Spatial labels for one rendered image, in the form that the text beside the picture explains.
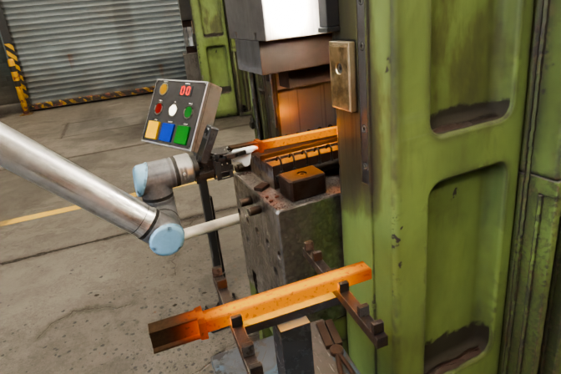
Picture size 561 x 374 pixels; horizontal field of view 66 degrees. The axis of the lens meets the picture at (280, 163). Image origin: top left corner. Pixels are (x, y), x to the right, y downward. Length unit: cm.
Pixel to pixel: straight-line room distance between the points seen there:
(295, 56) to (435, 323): 91
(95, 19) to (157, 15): 113
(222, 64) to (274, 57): 498
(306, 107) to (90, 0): 779
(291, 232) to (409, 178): 39
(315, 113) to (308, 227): 54
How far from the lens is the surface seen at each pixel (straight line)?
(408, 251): 116
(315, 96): 164
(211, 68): 623
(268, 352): 112
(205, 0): 619
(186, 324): 81
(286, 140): 138
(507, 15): 125
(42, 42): 927
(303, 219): 126
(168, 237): 117
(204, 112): 171
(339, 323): 154
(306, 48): 131
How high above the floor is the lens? 146
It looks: 20 degrees down
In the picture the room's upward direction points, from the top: 6 degrees counter-clockwise
